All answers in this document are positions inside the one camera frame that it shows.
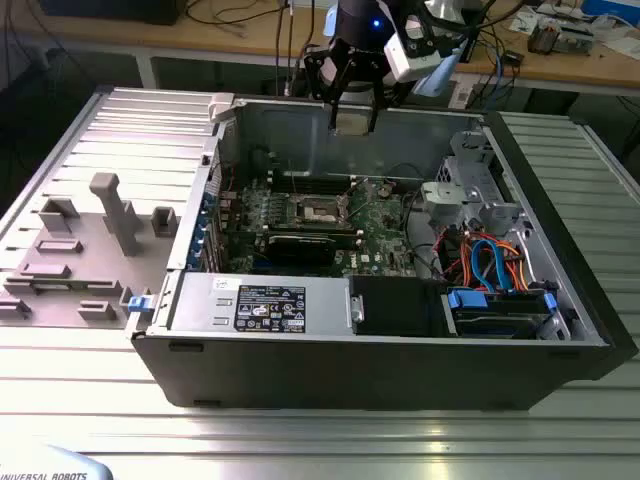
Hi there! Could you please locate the orange wire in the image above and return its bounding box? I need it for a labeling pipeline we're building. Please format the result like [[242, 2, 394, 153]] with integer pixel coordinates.
[[458, 230, 476, 289], [497, 241, 531, 294]]

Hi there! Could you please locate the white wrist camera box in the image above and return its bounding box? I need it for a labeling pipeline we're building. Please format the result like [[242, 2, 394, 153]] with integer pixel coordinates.
[[383, 13, 444, 82]]

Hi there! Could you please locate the finned metal heat sink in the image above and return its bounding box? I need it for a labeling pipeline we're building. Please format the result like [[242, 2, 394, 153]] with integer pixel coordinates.
[[527, 22, 562, 55]]

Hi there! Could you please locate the green motherboard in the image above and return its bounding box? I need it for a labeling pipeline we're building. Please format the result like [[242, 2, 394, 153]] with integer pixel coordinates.
[[219, 169, 426, 280]]

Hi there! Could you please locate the grey electronic device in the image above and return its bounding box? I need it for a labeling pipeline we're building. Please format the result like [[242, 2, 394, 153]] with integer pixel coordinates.
[[558, 22, 597, 56]]

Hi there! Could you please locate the wooden desk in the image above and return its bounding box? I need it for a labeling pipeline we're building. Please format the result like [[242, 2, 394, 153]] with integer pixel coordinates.
[[0, 0, 640, 97]]

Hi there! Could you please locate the blue wire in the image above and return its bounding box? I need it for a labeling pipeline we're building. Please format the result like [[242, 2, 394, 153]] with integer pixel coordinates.
[[469, 238, 516, 294]]

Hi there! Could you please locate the white paper sheet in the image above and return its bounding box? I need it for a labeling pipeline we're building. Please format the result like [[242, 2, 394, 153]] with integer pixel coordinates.
[[510, 9, 541, 35]]

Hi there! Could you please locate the black open PC case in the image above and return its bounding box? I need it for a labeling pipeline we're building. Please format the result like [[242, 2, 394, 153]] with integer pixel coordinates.
[[130, 94, 640, 412]]

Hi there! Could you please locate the grey labelled power supply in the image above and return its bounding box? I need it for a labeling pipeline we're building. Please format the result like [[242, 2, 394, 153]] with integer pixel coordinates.
[[167, 272, 354, 336]]

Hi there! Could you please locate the CPU socket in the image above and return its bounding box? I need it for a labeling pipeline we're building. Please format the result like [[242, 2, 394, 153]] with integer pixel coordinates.
[[293, 194, 342, 226]]

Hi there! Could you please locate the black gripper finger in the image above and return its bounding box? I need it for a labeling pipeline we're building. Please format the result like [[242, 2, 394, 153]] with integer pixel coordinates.
[[304, 42, 351, 134], [352, 49, 411, 135]]

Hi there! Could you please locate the hard disk in blue carrier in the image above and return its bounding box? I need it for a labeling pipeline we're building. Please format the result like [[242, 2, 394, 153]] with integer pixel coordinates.
[[447, 288, 559, 339]]

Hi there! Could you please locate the grey parts rack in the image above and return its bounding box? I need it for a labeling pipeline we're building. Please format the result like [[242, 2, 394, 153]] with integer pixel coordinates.
[[0, 172, 181, 329]]

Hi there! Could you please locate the metal socket cover frame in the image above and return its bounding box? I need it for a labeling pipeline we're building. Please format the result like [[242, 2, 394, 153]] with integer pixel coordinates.
[[338, 177, 374, 214]]

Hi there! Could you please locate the blue expansion card retainer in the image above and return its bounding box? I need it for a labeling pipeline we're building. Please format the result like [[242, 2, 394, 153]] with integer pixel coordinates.
[[187, 187, 214, 274]]

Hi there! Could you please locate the blue box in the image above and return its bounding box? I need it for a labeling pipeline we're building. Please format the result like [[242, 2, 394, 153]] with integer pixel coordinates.
[[582, 0, 640, 20]]

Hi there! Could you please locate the silver metal drive cage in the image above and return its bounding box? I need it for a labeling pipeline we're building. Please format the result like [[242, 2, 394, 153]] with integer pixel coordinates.
[[419, 129, 539, 241]]

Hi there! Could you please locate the black monitor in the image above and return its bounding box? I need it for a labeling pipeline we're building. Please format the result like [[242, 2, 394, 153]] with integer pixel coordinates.
[[38, 0, 181, 27]]

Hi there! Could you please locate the black graphics card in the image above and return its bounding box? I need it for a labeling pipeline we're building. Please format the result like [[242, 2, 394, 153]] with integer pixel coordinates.
[[267, 232, 337, 269]]

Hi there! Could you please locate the silver CPU plate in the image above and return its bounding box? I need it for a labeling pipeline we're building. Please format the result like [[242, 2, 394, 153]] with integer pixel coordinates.
[[337, 113, 374, 137]]

